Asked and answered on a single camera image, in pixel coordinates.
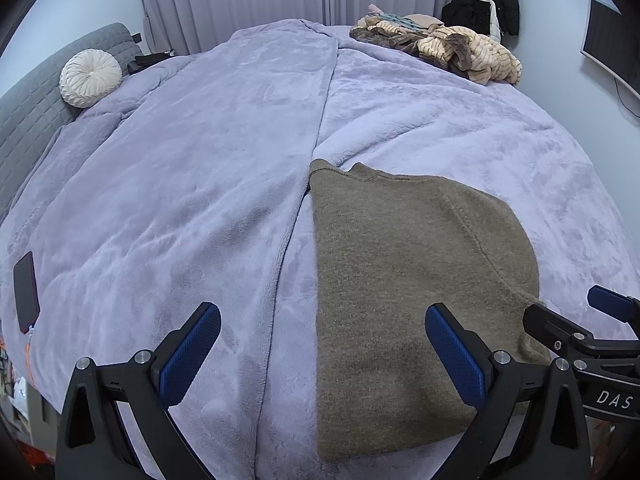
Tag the black device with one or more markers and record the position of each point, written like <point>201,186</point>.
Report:
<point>150,60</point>

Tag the round white pleated pillow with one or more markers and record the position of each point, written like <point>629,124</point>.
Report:
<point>90,77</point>

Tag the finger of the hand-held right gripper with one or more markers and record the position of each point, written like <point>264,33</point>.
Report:
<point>612,302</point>
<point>545,322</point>

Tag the pink garment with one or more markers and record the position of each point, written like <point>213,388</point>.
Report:
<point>372,12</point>

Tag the pale pleated curtain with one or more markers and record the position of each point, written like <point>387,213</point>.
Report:
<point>225,0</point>

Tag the olive knit sweater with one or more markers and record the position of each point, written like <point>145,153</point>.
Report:
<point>400,260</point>

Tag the cream striped sweater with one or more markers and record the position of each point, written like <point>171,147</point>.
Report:
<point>485,55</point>

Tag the wall-mounted black monitor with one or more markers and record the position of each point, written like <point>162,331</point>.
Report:
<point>607,45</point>

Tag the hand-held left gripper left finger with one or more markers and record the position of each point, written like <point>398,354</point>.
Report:
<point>192,355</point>

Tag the teal patterned garment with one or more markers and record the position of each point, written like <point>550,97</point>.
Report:
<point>400,22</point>

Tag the dark brown garment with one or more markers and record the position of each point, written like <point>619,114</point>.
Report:
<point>380,37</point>

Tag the black puffer jacket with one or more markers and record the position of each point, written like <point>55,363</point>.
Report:
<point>470,5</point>

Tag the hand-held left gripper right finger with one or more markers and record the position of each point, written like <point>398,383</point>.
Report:
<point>455,355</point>

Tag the black smartphone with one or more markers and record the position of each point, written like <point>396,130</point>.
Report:
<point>25,290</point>

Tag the grey quilted headboard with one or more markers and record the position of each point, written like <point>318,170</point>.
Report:
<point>30,110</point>

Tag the beige garment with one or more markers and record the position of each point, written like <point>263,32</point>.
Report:
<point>425,20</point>

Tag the lavender fleece blanket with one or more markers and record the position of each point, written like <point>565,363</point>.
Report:
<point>175,160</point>

